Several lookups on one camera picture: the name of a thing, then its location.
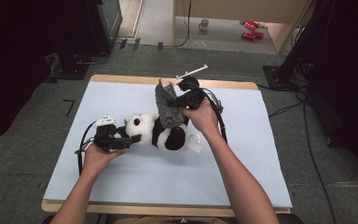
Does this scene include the grey fuzzy cloth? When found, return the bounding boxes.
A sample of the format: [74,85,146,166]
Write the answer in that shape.
[154,78,186,130]

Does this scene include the panda plush toy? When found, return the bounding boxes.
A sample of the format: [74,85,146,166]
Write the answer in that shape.
[117,111,204,154]

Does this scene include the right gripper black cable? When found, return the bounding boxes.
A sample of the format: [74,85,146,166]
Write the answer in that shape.
[199,87,229,145]

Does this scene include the black metal stand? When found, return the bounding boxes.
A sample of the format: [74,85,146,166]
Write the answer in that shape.
[262,0,327,91]

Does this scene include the black floor cable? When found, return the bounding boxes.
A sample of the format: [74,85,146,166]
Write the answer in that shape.
[257,83,338,224]

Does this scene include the person's left hand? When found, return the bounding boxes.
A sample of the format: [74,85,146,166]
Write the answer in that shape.
[82,143,127,179]

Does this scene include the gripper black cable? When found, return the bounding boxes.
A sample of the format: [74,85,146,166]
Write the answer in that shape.
[199,87,229,145]
[75,120,98,175]

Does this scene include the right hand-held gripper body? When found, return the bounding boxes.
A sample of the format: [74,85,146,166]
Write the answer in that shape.
[175,63,209,110]

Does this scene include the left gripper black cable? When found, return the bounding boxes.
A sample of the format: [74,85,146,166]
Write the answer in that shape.
[75,120,98,175]

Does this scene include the person's right hand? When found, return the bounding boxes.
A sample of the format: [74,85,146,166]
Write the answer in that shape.
[181,98,222,138]

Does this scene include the beige mug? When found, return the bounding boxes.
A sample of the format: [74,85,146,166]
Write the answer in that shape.
[198,18,210,32]

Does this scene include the light wooden desk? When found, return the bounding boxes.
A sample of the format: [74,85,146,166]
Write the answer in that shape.
[172,0,312,54]

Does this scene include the black hanging cable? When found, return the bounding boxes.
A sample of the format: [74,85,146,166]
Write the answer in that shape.
[159,0,193,49]

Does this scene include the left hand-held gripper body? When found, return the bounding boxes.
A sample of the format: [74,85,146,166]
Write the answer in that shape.
[92,115,119,153]

